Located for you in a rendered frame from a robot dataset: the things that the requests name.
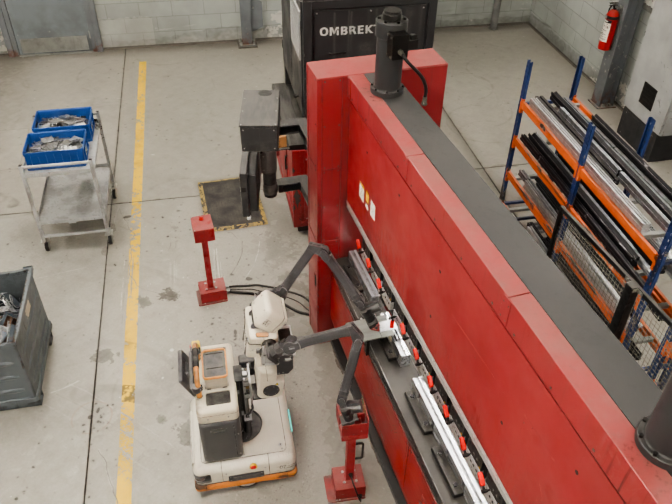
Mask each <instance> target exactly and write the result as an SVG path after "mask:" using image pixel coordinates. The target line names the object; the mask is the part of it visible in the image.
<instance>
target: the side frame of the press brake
mask: <svg viewBox="0 0 672 504"><path fill-rule="evenodd" d="M407 59H408V60H409V61H410V62H411V63H412V64H413V65H414V66H415V67H416V68H417V69H418V70H419V71H420V73H421V74H422V75H423V76H424V78H425V80H426V83H427V87H428V93H427V106H422V105H421V102H422V100H423V96H424V85H423V82H422V80H421V78H420V77H419V76H418V75H417V73H416V72H415V71H414V70H413V69H412V68H411V67H410V66H409V65H408V64H407V63H406V62H405V61H404V59H403V65H402V77H401V83H402V84H403V85H404V86H405V87H406V89H407V90H408V91H409V92H410V93H411V94H412V96H413V97H414V98H415V99H416V100H417V102H418V103H419V104H420V105H421V106H422V108H423V109H424V110H425V111H426V112H427V113H428V115H429V116H430V117H431V118H432V119H433V121H434V122H435V123H436V124H437V125H438V126H439V128H440V123H441V115H442V107H443V100H444V92H445V84H446V76H447V68H448V63H447V62H446V61H445V60H444V59H443V58H442V57H441V56H440V55H439V54H438V53H437V52H436V51H435V50H434V49H433V48H429V49H420V50H411V51H408V57H407ZM375 60H376V54H375V55H367V56H358V57H349V58H340V59H331V60H322V61H313V62H307V63H306V74H307V159H308V244H309V242H315V243H320V244H324V245H327V246H328V247H329V250H330V251H331V253H332V254H333V256H334V258H335V259H337V258H343V257H348V256H349V251H353V250H357V252H358V251H359V249H358V248H357V244H356V240H357V239H359V241H360V245H361V248H362V239H363V236H362V235H361V233H360V231H359V229H358V227H357V225H356V223H355V222H354V220H353V218H352V216H351V214H350V212H349V210H348V209H347V180H348V149H349V118H350V102H351V101H350V99H349V98H348V96H347V86H348V76H350V75H358V74H365V73H374V72H375ZM331 272H332V270H331V269H330V268H329V266H328V265H327V264H326V263H325V262H324V261H323V259H322V258H321V257H320V256H318V255H316V254H314V255H313V256H312V258H311V259H310V261H309V323H310V325H311V327H312V330H313V332H314V333H318V332H322V331H325V330H329V329H333V328H334V325H333V322H332V319H331V316H330V312H331Z"/></svg>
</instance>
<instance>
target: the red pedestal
mask: <svg viewBox="0 0 672 504"><path fill-rule="evenodd" d="M190 220H191V226H192V231H193V236H194V240H195V244H196V243H201V244H202V251H203V258H204V265H205V272H206V280H205V281H200V282H198V287H199V290H197V291H196V294H197V299H198V304H199V306H205V305H210V304H216V303H221V302H226V301H228V297H227V289H226V286H225V282H224V278H223V277H221V278H216V279H213V277H212V269H211V262H210V254H209V247H208V241H213V240H215V233H214V227H213V223H212V220H211V216H210V214H207V215H201V216H195V217H190Z"/></svg>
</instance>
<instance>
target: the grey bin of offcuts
mask: <svg viewBox="0 0 672 504"><path fill-rule="evenodd" d="M33 270H34V269H33V266H32V265H31V266H26V267H23V269H19V270H15V271H7V272H0V411H3V410H11V409H18V408H25V407H32V406H39V405H42V403H43V396H44V394H43V391H42V384H43V378H44V372H45V366H46V360H47V354H48V348H49V346H51V345H52V341H53V335H52V332H51V330H52V323H51V321H50V320H48V317H47V314H46V312H45V309H44V306H43V303H42V300H41V298H40V295H39V292H38V289H37V286H36V283H35V281H34V278H33V273H34V272H33Z"/></svg>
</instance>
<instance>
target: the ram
mask: <svg viewBox="0 0 672 504"><path fill-rule="evenodd" d="M360 181H361V183H362V185H363V186H364V203H363V201H362V199H361V198H360V196H359V189H360ZM366 191H367V193H368V195H369V202H368V203H367V201H366ZM371 200H372V202H373V203H374V205H375V207H376V209H375V222H374V220H373V218H372V217H371V215H370V206H371ZM347 201H348V203H349V205H350V207H351V209H352V210H353V212H354V214H355V216H356V218H357V219H358V221H359V223H360V225H361V227H362V229H363V230H364V232H365V234H366V236H367V238H368V240H369V241H370V243H371V245H372V247H373V249H374V251H375V252H376V254H377V256H378V258H379V260H380V262H381V263H382V265H383V267H384V269H385V271H386V273H387V274H388V276H389V278H390V280H391V282H392V284H393V285H394V287H395V289H396V291H397V293H398V295H399V296H400V298H401V300H402V302H403V304H404V306H405V307H406V309H407V311H408V313H409V315H410V317H411V318H412V320H413V322H414V324H415V326H416V327H417V329H418V331H419V333H420V335H421V337H422V338H423V340H424V342H425V344H426V346H427V348H428V349H429V351H430V353H431V355H432V357H433V359H434V360H435V362H436V364H437V366H438V368H439V370H440V371H441V373H442V375H443V377H444V379H445V381H446V382H447V384H448V386H449V388H450V390H451V392H452V393H453V395H454V397H455V399H456V401H457V403H458V404H459V406H460V408H461V410H462V412H463V414H464V415H465V417H466V419H467V421H468V423H469V424H470V426H471V428H472V430H473V432H474V434H475V435H476V437H477V439H478V441H479V443H480V445H481V446H482V448H483V450H484V452H485V454H486V456H487V457H488V459H489V461H490V463H491V465H492V467H493V468H494V470H495V472H496V474H497V476H498V478H499V479H500V481H501V483H502V485H503V487H504V489H505V490H506V492H507V494H508V496H509V498H510V500H511V501H512V503H513V504H626V502H625V501H624V499H623V498H622V497H621V495H620V494H619V492H618V491H617V489H616V488H615V486H614V485H613V483H612V482H611V480H610V479H609V478H608V476H607V475H606V473H605V472H604V470H603V469H602V467H601V466H600V464H599V463H598V461H597V460H596V459H595V457H594V456H593V454H592V453H591V451H590V450H589V448H588V447H587V445H586V444H585V442H584V441H583V440H582V438H581V437H580V435H579V434H578V432H577V431H576V429H575V428H574V426H573V425H572V423H571V422H570V421H569V419H568V418H567V416H566V415H565V413H564V412H563V410H562V409H561V407H560V406H559V404H558V403H557V402H556V400H555V399H554V397H553V396H552V394H551V393H550V391H549V390H548V388H547V387H546V386H545V384H544V383H543V381H542V380H541V378H540V377H539V375H538V374H537V372H536V371H535V369H534V368H533V367H532V365H531V364H530V362H529V361H528V359H527V358H526V356H525V355H524V353H523V352H522V350H521V349H520V348H519V346H518V345H517V343H516V342H515V340H514V339H513V337H512V336H511V334H510V333H509V331H508V330H507V329H506V327H505V326H504V324H503V323H502V321H501V320H500V318H499V317H498V315H497V314H496V313H495V311H494V310H493V308H492V307H491V305H490V304H489V302H488V301H487V299H486V298H485V296H484V295H483V294H482V292H481V291H480V289H479V288H478V286H477V285H476V283H475V282H474V280H473V279H472V277H471V276H470V275H469V273H468V272H467V270H466V269H465V267H464V266H463V264H462V263H461V261H460V260H459V258H458V257H457V256H456V254H455V253H454V251H453V250H452V248H451V247H450V245H449V244H448V242H447V241H446V239H445V238H444V237H443V235H442V234H441V232H440V231H439V229H438V228H437V226H436V225H435V223H434V222H433V220H432V219H431V218H430V216H429V215H428V213H427V212H426V210H425V209H424V207H423V206H422V204H421V203H420V202H419V200H418V199H417V197H416V196H415V194H414V193H413V191H412V190H411V188H410V187H409V185H408V184H407V183H406V181H405V180H404V178H403V177H402V175H401V174H400V172H399V171H398V169H397V168H396V166H395V165H394V164H393V162H392V161H391V159H390V158H389V156H388V155H387V153H386V152H385V150H384V149H383V147H382V146H381V145H380V143H379V142H378V140H377V139H376V137H375V136H374V134H373V133H372V131H371V130H370V128H369V127H368V126H367V124H366V123H365V121H364V120H363V118H362V117H361V115H360V114H359V112H358V111H357V109H356V108H355V107H354V105H353V104H352V102H350V118H349V149H348V180H347ZM366 203H367V205H368V210H367V208H366V206H365V205H366ZM347 209H348V210H349V212H350V214H351V216H352V218H353V220H354V222H355V223H356V225H357V227H358V229H359V231H360V233H361V235H362V236H363V238H364V240H365V242H366V244H367V246H368V248H369V249H370V251H371V253H372V255H373V257H374V259H375V261H376V262H377V264H378V266H379V268H380V270H381V272H382V274H383V275H384V277H385V279H386V281H387V283H388V285H389V287H390V288H391V290H392V292H393V294H394V296H395V298H396V300H397V301H398V303H399V305H400V307H401V309H402V311H403V313H404V314H405V316H406V318H407V320H408V322H409V324H410V326H411V327H412V329H413V331H414V333H415V335H416V337H417V339H418V340H419V342H420V344H421V346H422V348H423V350H424V352H425V353H426V355H427V357H428V359H429V361H430V363H431V365H432V366H433V368H434V370H435V372H436V374H437V376H438V378H439V379H440V381H441V383H442V385H443V387H444V389H445V391H446V392H447V394H448V396H449V398H450V400H451V402H452V404H453V405H454V407H455V409H456V411H457V413H458V415H459V417H460V418H461V420H462V422H463V424H464V426H465V428H466V430H467V431H468V433H469V435H470V437H471V439H472V441H473V443H474V444H475V446H476V448H477V450H478V452H479V454H480V456H481V457H482V459H483V461H484V463H485V465H486V467H487V469H488V470H489V472H490V474H491V476H492V478H493V480H494V482H495V483H496V485H497V487H498V489H499V491H500V493H501V495H502V496H503V498H504V500H505V502H506V504H509V502H508V500H507V499H506V497H505V495H504V493H503V491H502V489H501V487H500V486H499V484H498V482H497V480H496V478H495V476H494V475H493V473H492V471H491V469H490V467H489V465H488V463H487V462H486V460H485V458H484V456H483V454H482V452H481V451H480V449H479V447H478V445H477V443H476V441H475V440H474V438H473V436H472V434H471V432H470V430H469V428H468V427H467V425H466V423H465V421H464V419H463V417H462V416H461V414H460V412H459V410H458V408H457V406H456V404H455V403H454V401H453V399H452V397H451V395H450V393H449V392H448V390H447V388H446V386H445V384H444V382H443V380H442V379H441V377H440V375H439V373H438V371H437V369H436V368H435V366H434V364H433V362H432V360H431V358H430V356H429V355H428V353H427V351H426V349H425V347H424V345H423V344H422V342H421V340H420V338H419V336H418V334H417V333H416V331H415V329H414V327H413V325H412V323H411V321H410V320H409V318H408V316H407V314H406V312H405V310H404V309H403V307H402V305H401V303H400V301H399V299H398V297H397V296H396V294H395V292H394V290H393V288H392V286H391V285H390V283H389V281H388V279H387V277H386V275H385V273H384V272H383V270H382V268H381V266H380V264H379V262H378V261H377V259H376V257H375V255H374V253H373V251H372V250H371V248H370V246H369V244H368V242H367V240H366V238H365V237H364V235H363V233H362V231H361V229H360V227H359V226H358V224H357V222H356V220H355V218H354V216H353V214H352V213H351V211H350V209H349V207H348V205H347Z"/></svg>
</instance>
